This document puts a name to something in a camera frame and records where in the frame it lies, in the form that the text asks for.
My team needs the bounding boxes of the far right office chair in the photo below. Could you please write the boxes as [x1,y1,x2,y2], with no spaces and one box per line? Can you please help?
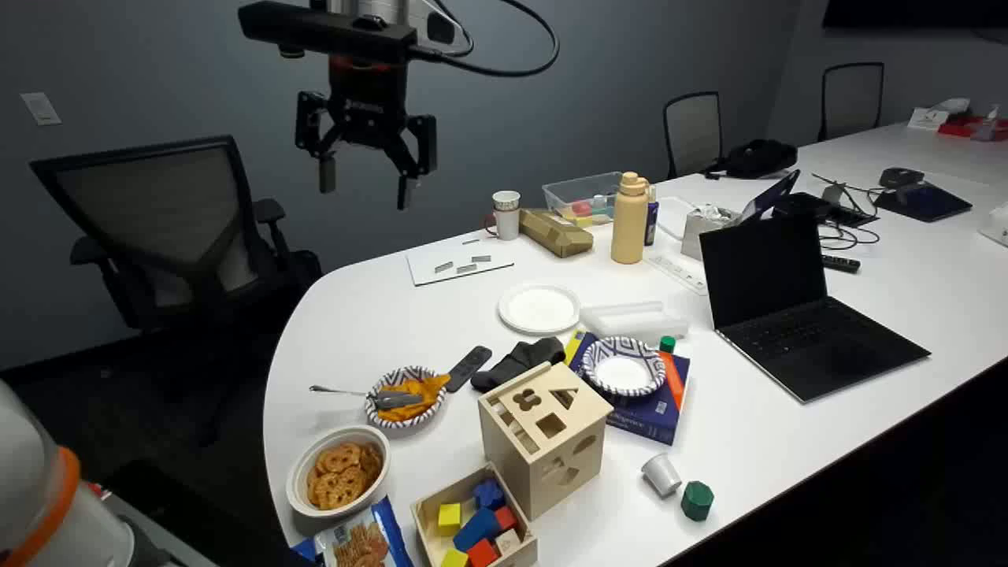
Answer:
[818,62,886,139]

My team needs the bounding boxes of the black spatula handle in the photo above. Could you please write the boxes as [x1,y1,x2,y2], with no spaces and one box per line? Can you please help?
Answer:
[449,348,493,394]

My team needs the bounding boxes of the patterned bowl with orange food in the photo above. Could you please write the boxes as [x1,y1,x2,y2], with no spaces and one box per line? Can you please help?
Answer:
[365,367,449,433]

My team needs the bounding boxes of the metal spoon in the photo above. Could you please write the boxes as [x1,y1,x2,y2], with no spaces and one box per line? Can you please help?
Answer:
[309,383,420,411]

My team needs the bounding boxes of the tan rectangular box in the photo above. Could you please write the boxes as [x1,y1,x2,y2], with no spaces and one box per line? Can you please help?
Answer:
[520,208,594,259]

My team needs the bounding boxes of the wooden shape sorter box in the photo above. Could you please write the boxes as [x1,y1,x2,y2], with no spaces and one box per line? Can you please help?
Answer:
[478,364,614,520]

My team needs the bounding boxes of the far left office chair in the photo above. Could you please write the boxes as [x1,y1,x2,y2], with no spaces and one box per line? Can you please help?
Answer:
[665,92,723,176]

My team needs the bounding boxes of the wooden tray of blocks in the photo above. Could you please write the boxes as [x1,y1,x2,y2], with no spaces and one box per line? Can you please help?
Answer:
[412,465,539,567]

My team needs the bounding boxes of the wooden sliding sorter lid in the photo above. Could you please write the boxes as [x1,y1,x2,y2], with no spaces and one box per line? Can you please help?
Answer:
[478,364,614,464]

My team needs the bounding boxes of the black open laptop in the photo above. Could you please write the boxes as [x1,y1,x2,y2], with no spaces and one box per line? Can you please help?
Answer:
[701,219,925,402]

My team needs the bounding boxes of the white round plate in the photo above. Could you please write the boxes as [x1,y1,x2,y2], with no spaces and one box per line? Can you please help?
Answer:
[497,287,581,337]

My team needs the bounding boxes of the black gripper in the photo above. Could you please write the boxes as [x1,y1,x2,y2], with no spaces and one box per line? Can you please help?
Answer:
[295,55,437,210]

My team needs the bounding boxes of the white paper coffee cup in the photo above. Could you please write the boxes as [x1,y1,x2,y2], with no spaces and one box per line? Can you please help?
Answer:
[493,189,520,241]

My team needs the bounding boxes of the blue snack packet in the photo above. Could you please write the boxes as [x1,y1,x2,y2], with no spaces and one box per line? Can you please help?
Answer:
[295,499,412,567]

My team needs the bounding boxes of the dark blue book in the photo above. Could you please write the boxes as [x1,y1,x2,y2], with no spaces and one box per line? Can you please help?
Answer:
[571,333,690,444]

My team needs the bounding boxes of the black office chair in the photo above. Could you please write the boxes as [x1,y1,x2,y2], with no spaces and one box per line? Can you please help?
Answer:
[32,135,322,333]

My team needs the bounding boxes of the white sheet with pieces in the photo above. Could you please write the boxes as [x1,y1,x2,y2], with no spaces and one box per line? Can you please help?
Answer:
[406,247,515,287]

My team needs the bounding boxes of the white bowl of pretzels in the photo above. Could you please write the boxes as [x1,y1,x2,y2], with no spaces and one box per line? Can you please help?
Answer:
[286,427,391,520]

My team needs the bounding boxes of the black remote control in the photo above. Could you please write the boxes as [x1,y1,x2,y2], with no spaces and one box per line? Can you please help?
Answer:
[472,337,563,394]

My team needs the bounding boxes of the clear plastic container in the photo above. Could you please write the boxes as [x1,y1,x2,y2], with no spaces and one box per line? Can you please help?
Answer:
[542,171,620,226]

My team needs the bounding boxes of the black mouse pad with mouse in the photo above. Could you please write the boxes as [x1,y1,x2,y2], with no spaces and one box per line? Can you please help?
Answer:
[876,166,972,225]

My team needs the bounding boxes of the clear rectangular tray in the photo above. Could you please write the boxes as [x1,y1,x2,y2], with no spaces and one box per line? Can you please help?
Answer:
[581,301,690,341]

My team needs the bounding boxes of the blue white patterned empty bowl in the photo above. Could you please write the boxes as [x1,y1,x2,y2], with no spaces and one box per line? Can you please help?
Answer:
[583,337,665,397]

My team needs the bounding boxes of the green cylinder cap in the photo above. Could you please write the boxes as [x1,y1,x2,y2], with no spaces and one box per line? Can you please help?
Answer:
[681,481,715,523]

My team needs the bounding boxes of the tan plastic bottle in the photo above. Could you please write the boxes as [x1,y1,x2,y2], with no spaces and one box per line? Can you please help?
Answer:
[611,171,650,264]

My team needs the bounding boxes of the black bag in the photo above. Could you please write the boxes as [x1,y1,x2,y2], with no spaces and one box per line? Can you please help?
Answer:
[723,139,796,180]

